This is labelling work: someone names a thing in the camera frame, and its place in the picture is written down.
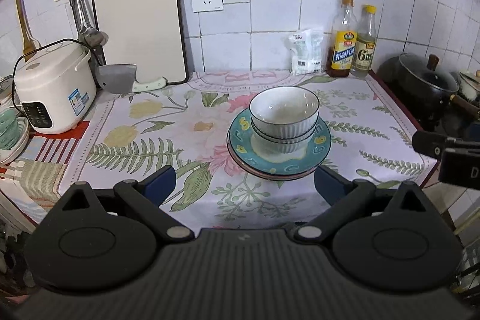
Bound steel cleaver white handle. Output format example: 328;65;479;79
95;64;167;94

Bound clear white vinegar bottle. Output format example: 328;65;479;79
351;5;377;78

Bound striped red cloth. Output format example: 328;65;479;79
1;121;89;225

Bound wooden spatula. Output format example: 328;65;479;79
15;0;41;62

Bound white rice cooker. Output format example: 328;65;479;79
13;41;97;135

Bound stacked green bowls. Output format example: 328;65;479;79
1;108;30;164

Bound white bowl with dark rim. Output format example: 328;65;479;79
249;86;320;139

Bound pink rabbit lovely bear plate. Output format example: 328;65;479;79
227;140;338;181

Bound blue fried egg plate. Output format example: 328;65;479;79
226;109;332;163

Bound floral tablecloth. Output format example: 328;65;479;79
59;71;435;230

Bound black wok with glass lid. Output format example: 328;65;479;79
377;53;479;123

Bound yellow label cooking wine bottle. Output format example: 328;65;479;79
326;0;357;78

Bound hanging steel ladle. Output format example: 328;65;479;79
69;0;107;48

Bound white salt bag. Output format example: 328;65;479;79
288;29;324;76

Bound white cutting board black rim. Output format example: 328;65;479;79
92;0;189;85

